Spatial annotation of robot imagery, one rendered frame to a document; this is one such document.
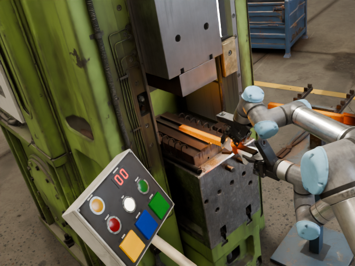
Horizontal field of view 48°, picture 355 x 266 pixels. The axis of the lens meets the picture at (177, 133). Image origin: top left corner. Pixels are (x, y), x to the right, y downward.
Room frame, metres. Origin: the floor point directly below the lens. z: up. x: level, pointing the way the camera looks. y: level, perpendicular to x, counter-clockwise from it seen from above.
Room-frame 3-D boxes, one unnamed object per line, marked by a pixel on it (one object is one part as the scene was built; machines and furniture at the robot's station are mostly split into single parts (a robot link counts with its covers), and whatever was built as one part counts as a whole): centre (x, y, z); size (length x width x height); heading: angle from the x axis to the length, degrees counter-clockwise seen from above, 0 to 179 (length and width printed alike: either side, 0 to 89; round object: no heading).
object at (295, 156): (1.64, -0.69, 0.75); 0.40 x 0.30 x 0.02; 135
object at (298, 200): (1.11, -0.42, 0.90); 0.11 x 0.08 x 0.11; 164
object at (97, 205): (0.99, 0.29, 1.16); 0.05 x 0.03 x 0.04; 126
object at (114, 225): (0.97, 0.26, 1.09); 0.05 x 0.03 x 0.04; 126
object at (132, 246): (0.95, 0.22, 1.01); 0.07 x 0.05 x 0.07; 151
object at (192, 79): (1.66, -0.01, 1.32); 0.42 x 0.20 x 0.10; 36
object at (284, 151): (1.79, -0.70, 0.77); 0.60 x 0.04 x 0.01; 130
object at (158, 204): (1.12, 0.12, 1.01); 0.07 x 0.05 x 0.07; 151
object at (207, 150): (1.66, -0.01, 0.96); 0.42 x 0.20 x 0.09; 36
